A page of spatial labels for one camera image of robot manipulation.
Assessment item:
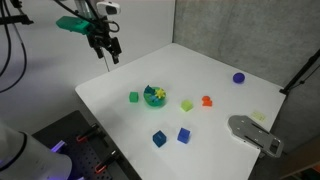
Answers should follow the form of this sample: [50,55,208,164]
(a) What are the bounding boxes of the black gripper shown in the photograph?
[87,22,123,65]

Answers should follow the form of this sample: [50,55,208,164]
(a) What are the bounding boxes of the yellow star toy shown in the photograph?
[154,87,167,100]

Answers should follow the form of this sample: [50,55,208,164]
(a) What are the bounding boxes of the green plastic bowl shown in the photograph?
[142,86,168,109]

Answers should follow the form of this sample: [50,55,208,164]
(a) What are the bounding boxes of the orange toy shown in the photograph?
[201,95,213,108]

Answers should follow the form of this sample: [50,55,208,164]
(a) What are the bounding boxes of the green cube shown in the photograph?
[128,91,140,104]

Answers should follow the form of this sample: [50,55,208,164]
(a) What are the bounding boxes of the red black clamp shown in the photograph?
[75,123,102,143]
[93,150,122,175]

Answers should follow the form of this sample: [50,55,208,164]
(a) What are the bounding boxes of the lime yellow cube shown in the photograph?
[180,99,194,113]

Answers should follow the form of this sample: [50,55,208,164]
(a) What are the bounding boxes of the dark blue cube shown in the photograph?
[152,129,168,148]

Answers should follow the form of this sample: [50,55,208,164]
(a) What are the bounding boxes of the bright blue cube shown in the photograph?
[176,127,192,145]

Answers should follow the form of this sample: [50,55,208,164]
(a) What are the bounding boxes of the purple ball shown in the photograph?
[232,72,246,85]

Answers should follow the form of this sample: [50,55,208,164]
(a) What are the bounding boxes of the pale yellow sticky note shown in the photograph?
[251,110,267,123]

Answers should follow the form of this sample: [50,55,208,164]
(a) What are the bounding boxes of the grey metal mounting plate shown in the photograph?
[227,114,285,159]

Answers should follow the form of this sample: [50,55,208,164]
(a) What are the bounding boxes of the black tripod pole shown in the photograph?
[278,47,320,96]

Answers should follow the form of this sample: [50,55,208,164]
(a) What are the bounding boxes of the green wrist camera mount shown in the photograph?
[55,15,96,36]

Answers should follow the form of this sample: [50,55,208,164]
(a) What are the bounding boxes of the black cable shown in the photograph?
[0,11,28,94]
[0,5,13,78]

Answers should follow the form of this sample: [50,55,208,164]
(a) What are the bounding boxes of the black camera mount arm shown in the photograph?
[0,0,35,27]

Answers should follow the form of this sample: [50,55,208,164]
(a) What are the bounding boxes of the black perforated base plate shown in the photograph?
[31,110,143,180]

